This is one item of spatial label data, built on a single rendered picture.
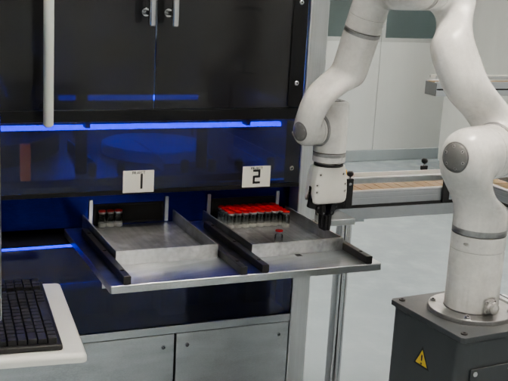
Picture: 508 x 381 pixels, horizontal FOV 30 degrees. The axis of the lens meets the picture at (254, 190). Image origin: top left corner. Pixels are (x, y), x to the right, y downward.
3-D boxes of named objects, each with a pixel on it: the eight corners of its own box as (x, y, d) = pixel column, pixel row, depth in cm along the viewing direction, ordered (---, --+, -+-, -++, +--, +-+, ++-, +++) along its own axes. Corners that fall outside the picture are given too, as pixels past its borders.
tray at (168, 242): (82, 227, 255) (82, 215, 255) (173, 221, 266) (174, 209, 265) (116, 265, 225) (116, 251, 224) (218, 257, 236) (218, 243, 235)
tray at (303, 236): (202, 222, 267) (202, 210, 266) (285, 216, 277) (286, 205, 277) (251, 258, 237) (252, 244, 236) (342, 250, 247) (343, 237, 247)
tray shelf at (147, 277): (63, 235, 254) (63, 228, 253) (298, 220, 282) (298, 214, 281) (110, 294, 211) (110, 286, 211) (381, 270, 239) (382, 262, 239)
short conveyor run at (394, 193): (299, 224, 284) (303, 174, 280) (278, 212, 298) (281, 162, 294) (487, 212, 311) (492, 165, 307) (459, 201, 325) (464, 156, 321)
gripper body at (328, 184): (338, 156, 246) (335, 197, 249) (304, 157, 242) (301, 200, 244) (354, 161, 240) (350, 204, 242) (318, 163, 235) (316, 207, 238)
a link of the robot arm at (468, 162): (518, 233, 209) (531, 127, 204) (468, 246, 197) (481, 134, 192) (472, 221, 218) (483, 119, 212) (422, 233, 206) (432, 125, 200)
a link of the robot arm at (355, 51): (343, 36, 217) (306, 153, 230) (388, 36, 228) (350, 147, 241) (317, 22, 223) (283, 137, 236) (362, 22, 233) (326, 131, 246)
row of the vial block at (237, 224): (224, 227, 262) (225, 211, 261) (283, 223, 270) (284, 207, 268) (227, 229, 260) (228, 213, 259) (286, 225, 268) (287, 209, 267)
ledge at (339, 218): (295, 215, 288) (295, 209, 287) (332, 212, 293) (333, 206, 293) (316, 227, 275) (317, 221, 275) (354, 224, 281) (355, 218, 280)
